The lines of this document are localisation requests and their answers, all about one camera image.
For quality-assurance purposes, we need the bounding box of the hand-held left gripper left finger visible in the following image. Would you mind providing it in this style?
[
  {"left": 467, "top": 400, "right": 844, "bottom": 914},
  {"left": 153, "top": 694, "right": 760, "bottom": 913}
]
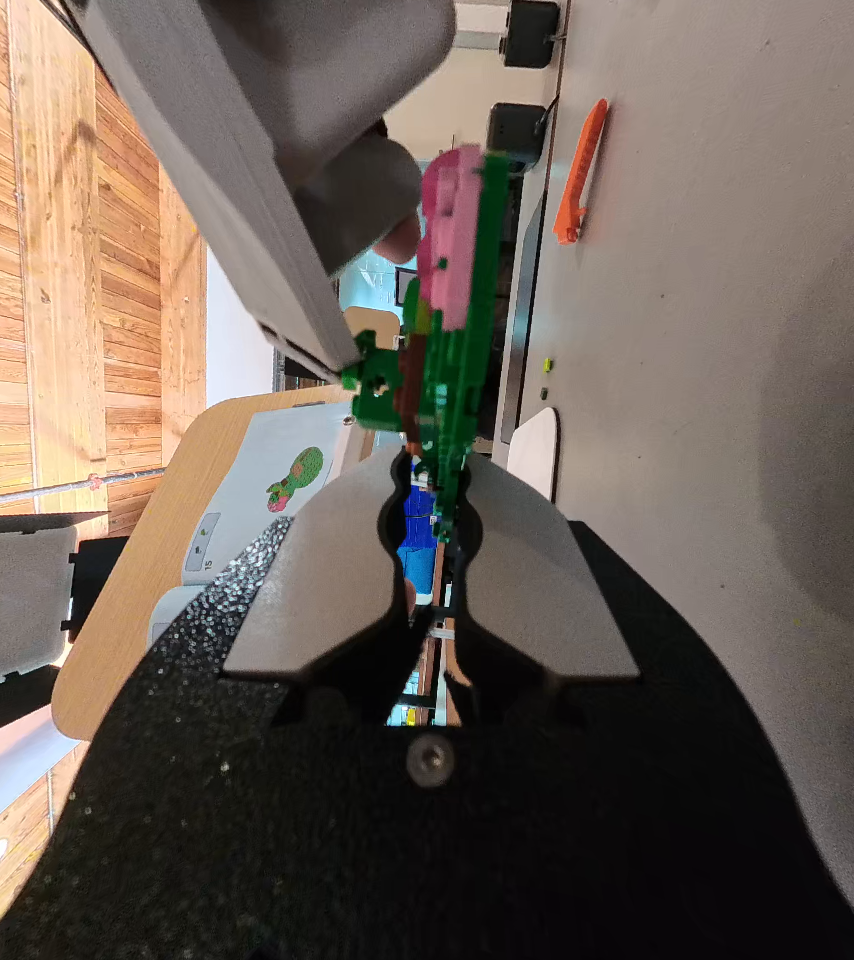
[{"left": 223, "top": 448, "right": 408, "bottom": 681}]

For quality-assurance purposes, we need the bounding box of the wooden chair back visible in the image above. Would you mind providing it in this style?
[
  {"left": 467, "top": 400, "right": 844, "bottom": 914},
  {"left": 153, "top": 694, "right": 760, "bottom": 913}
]
[{"left": 343, "top": 305, "right": 403, "bottom": 350}]

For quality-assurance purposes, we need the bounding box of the orange lego brick separator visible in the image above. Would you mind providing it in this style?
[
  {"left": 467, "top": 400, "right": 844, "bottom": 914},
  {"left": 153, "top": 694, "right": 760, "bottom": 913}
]
[{"left": 553, "top": 97, "right": 612, "bottom": 246}]

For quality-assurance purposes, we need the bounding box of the lego instruction booklet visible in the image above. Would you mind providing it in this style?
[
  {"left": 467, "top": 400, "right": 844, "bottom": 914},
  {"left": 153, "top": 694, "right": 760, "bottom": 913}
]
[{"left": 182, "top": 403, "right": 369, "bottom": 588}]

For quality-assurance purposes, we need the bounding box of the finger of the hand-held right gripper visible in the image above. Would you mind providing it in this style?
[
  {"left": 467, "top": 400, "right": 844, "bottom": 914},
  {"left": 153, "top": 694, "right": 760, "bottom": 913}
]
[
  {"left": 247, "top": 0, "right": 459, "bottom": 280},
  {"left": 67, "top": 0, "right": 360, "bottom": 376}
]

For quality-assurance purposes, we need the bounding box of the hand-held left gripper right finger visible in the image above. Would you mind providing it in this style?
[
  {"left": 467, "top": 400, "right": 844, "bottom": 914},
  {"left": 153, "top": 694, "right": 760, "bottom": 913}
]
[{"left": 457, "top": 453, "right": 642, "bottom": 684}]

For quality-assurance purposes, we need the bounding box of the black box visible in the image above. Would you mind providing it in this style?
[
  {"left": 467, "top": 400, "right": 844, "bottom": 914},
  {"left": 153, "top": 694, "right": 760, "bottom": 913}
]
[
  {"left": 500, "top": 0, "right": 564, "bottom": 70},
  {"left": 487, "top": 102, "right": 549, "bottom": 172}
]

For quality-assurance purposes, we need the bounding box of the green and pink lego model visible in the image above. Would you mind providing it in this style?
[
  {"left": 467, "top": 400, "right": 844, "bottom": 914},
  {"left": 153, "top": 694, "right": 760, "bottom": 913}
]
[{"left": 340, "top": 146, "right": 512, "bottom": 543}]

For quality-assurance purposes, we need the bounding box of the metal rod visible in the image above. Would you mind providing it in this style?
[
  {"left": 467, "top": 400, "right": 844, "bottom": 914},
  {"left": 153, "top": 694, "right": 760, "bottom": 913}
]
[{"left": 0, "top": 466, "right": 167, "bottom": 520}]

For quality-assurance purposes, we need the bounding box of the light wooden table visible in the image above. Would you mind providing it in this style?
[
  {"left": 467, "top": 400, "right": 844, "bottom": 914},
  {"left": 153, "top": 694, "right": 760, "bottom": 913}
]
[{"left": 50, "top": 382, "right": 398, "bottom": 744}]

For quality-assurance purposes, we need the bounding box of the white rounded card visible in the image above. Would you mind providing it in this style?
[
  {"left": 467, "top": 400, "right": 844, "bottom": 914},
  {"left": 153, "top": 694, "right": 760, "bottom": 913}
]
[{"left": 506, "top": 405, "right": 562, "bottom": 504}]

